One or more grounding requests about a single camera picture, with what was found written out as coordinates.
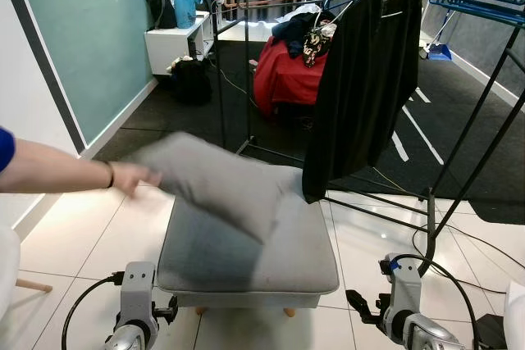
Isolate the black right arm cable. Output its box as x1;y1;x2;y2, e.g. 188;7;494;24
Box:
392;252;482;350

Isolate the blue tote bag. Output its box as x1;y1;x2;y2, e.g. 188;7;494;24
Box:
173;0;199;30

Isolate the grey pillow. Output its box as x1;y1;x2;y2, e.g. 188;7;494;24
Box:
131;131;305;245

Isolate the blue dustpan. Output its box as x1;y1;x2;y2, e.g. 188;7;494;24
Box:
426;42;454;62

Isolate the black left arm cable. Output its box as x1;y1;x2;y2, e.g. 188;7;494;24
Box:
61;271;126;350

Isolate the patterned floral garment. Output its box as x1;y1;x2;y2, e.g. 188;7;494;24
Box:
301;25;338;69

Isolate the person's bare hand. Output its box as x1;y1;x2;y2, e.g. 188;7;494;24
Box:
112;161;163;198

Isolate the white low cabinet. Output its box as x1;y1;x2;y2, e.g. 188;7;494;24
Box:
144;11;216;77

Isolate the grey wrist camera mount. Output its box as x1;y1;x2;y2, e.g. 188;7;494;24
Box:
384;252;424;320
121;261;158;328

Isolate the black metal clothes rack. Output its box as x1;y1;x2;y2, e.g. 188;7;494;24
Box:
211;0;525;278

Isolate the black floor bag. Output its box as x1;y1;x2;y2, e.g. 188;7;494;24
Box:
169;56;213;106

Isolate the black hanging garment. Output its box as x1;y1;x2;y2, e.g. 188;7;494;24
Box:
302;0;424;204

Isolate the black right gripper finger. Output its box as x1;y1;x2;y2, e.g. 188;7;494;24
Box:
345;288;377;325

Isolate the white chair with wooden leg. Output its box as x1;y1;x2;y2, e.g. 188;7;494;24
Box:
0;225;53;320

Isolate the red cloth cover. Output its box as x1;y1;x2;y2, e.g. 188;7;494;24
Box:
253;35;330;118

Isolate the grey upholstered ottoman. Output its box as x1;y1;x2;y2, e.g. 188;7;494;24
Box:
155;166;340;316

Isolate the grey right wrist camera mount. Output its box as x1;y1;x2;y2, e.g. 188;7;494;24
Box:
384;252;424;320

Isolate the dark blue garment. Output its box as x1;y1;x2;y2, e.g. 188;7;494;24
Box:
272;12;334;61

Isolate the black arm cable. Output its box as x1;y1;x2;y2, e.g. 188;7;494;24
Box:
61;271;126;350
392;252;482;350

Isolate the black backpack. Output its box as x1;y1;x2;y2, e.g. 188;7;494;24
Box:
146;0;178;30

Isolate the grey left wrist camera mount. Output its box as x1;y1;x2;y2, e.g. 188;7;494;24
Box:
121;261;158;328

